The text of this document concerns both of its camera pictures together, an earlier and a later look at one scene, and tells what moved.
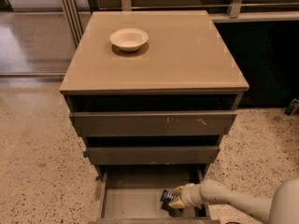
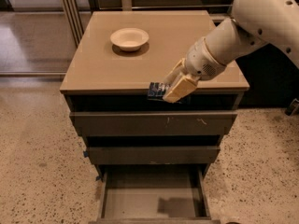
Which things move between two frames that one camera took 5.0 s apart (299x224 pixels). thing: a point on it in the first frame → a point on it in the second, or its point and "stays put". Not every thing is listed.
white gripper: (189, 195) → (202, 61)
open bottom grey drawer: (132, 194) stays put
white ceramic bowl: (129, 39) stays put
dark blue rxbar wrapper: (167, 197) → (157, 90)
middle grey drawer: (154, 155) stays put
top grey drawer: (151, 123) stays put
